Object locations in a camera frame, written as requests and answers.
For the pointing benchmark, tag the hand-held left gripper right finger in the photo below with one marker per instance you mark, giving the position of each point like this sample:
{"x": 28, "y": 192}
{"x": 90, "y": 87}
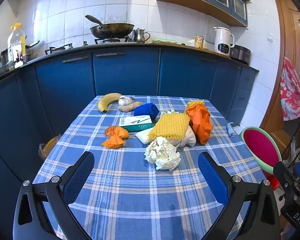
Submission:
{"x": 212, "y": 180}

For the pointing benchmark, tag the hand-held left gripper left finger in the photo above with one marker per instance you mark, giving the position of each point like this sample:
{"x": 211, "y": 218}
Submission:
{"x": 80, "y": 177}

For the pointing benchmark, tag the red bucket with green rim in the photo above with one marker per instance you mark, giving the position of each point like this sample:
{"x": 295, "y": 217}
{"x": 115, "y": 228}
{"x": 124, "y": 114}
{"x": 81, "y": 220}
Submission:
{"x": 260, "y": 147}

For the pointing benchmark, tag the white plastic bag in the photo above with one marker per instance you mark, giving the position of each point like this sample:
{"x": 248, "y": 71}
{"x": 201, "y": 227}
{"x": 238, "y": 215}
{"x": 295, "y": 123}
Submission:
{"x": 187, "y": 138}

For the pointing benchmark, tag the small orange plastic bag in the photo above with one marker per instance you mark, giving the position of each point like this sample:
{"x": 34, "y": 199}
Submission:
{"x": 115, "y": 135}

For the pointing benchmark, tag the large orange plastic bag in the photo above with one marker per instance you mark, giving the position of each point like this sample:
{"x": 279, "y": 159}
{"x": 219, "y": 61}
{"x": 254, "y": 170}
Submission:
{"x": 200, "y": 125}

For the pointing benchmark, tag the large white tissue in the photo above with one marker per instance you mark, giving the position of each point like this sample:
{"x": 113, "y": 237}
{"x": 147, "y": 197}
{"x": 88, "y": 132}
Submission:
{"x": 162, "y": 153}

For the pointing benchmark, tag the large yellow foam net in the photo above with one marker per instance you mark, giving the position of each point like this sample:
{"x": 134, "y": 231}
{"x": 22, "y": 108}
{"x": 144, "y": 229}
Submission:
{"x": 168, "y": 126}

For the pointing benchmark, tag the cream foam sleeve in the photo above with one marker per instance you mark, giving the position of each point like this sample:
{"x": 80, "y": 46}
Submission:
{"x": 143, "y": 135}

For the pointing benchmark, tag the small yellow foam net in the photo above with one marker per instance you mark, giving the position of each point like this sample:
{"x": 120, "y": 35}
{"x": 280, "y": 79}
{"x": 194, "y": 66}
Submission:
{"x": 195, "y": 103}

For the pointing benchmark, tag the small paper ball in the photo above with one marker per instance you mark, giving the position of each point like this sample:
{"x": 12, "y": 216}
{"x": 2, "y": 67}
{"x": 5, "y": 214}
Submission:
{"x": 168, "y": 112}

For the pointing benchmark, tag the floor bin with orange liner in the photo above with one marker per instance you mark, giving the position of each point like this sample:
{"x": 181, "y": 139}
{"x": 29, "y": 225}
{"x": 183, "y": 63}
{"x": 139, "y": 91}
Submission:
{"x": 48, "y": 147}

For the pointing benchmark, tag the blue plaid tablecloth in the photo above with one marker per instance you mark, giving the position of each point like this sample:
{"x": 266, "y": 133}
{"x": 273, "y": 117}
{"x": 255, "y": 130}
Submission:
{"x": 130, "y": 192}

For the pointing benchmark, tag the light blue plastic hook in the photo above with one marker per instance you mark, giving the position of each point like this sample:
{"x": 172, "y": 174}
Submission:
{"x": 230, "y": 128}

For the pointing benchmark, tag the green white cardboard box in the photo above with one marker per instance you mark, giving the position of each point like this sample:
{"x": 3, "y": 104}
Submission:
{"x": 135, "y": 124}

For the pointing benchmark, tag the red floral cloth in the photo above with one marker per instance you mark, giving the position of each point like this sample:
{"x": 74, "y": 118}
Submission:
{"x": 292, "y": 92}

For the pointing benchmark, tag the yellow banana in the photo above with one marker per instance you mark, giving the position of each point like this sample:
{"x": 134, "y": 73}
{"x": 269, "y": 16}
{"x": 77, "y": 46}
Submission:
{"x": 107, "y": 101}

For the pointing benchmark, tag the beige ginger root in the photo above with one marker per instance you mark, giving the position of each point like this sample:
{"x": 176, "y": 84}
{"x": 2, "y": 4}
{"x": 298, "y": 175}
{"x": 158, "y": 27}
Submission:
{"x": 130, "y": 107}

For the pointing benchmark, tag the white garlic bulb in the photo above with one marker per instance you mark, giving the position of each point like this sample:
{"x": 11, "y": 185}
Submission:
{"x": 123, "y": 101}

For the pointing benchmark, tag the blue plastic bag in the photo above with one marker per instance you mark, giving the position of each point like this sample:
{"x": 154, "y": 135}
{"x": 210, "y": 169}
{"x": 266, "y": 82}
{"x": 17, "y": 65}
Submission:
{"x": 145, "y": 110}

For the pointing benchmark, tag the blue kitchen base cabinet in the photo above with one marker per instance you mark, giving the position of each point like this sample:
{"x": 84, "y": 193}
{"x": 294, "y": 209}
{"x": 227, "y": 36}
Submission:
{"x": 125, "y": 72}

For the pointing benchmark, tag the dark rice cooker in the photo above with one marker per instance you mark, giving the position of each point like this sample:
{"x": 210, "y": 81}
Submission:
{"x": 240, "y": 53}

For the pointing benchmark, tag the wooden door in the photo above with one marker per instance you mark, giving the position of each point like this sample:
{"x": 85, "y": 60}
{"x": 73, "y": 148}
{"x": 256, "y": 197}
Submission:
{"x": 287, "y": 42}

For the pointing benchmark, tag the yellow tin can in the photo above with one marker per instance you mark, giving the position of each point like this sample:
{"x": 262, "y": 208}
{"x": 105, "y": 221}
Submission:
{"x": 198, "y": 42}

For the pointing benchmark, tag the white electric kettle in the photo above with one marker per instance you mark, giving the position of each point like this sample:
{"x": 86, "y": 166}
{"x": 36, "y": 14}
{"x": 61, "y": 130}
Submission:
{"x": 222, "y": 41}

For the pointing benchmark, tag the gas stove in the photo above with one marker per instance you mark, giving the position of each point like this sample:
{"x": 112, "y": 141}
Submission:
{"x": 110, "y": 40}

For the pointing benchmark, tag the cooking oil bottle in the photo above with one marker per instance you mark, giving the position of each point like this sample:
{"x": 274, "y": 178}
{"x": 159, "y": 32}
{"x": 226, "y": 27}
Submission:
{"x": 16, "y": 42}

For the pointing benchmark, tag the black wok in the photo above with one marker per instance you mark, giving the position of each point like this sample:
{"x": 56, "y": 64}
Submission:
{"x": 112, "y": 29}

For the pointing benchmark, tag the small metal kettle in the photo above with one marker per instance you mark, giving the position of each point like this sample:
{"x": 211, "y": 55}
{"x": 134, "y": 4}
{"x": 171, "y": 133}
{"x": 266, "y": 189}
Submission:
{"x": 138, "y": 36}

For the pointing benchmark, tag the white wall outlet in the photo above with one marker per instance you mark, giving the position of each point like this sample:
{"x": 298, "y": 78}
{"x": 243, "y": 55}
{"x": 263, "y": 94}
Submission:
{"x": 270, "y": 37}
{"x": 209, "y": 38}

